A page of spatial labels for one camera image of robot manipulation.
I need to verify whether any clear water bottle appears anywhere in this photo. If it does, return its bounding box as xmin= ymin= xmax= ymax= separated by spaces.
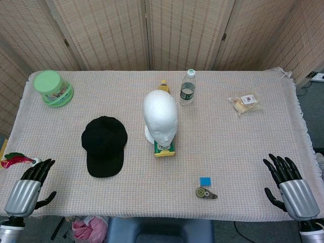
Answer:
xmin=179 ymin=69 xmax=197 ymax=106

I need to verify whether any packaged bread snack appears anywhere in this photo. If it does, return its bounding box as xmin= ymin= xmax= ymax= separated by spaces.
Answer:
xmin=228 ymin=91 xmax=263 ymax=117

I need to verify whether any white power strip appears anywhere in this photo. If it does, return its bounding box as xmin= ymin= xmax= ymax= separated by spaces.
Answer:
xmin=307 ymin=71 xmax=324 ymax=83

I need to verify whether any white foam mannequin head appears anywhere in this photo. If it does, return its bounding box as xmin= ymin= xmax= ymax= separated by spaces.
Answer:
xmin=143 ymin=90 xmax=178 ymax=147

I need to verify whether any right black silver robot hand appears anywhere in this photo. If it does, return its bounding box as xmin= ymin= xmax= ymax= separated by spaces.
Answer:
xmin=262 ymin=153 xmax=320 ymax=221

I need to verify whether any yellow capped bottle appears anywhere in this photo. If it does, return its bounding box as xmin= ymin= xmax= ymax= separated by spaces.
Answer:
xmin=157 ymin=79 xmax=172 ymax=94

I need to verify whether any pink plastic bag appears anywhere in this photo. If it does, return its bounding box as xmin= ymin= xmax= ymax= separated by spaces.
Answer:
xmin=71 ymin=216 xmax=109 ymax=243

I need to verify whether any yellow flat object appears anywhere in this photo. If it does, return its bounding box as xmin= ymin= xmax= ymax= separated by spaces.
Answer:
xmin=0 ymin=138 xmax=8 ymax=160

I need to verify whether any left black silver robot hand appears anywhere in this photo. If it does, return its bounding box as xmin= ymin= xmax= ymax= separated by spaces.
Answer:
xmin=4 ymin=158 xmax=57 ymax=218

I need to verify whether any woven beige tablecloth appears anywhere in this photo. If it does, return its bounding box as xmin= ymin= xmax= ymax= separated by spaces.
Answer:
xmin=0 ymin=67 xmax=324 ymax=223

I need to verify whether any black baseball cap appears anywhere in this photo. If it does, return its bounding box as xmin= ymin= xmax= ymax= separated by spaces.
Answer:
xmin=81 ymin=115 xmax=128 ymax=178

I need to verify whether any bamboo folding screen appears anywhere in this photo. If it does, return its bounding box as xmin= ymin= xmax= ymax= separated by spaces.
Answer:
xmin=0 ymin=0 xmax=324 ymax=137

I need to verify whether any correction tape dispenser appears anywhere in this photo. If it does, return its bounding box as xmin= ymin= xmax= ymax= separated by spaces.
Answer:
xmin=195 ymin=186 xmax=218 ymax=200

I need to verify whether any blue chair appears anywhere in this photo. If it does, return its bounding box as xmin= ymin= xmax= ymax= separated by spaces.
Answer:
xmin=105 ymin=217 xmax=215 ymax=243

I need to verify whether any green plastic bucket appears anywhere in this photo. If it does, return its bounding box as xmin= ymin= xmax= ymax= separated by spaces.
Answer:
xmin=33 ymin=70 xmax=74 ymax=108

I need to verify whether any black floor cable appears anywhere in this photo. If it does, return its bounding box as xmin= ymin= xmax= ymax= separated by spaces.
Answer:
xmin=234 ymin=221 xmax=256 ymax=240

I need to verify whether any black stick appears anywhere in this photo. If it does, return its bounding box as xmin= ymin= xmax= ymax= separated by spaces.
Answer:
xmin=50 ymin=217 xmax=66 ymax=240

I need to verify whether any green yellow plastic box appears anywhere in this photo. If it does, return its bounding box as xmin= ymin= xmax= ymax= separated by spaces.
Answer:
xmin=153 ymin=139 xmax=176 ymax=158

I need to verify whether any red green feather shuttlecock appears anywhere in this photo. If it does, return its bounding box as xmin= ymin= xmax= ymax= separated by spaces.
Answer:
xmin=0 ymin=152 xmax=43 ymax=170

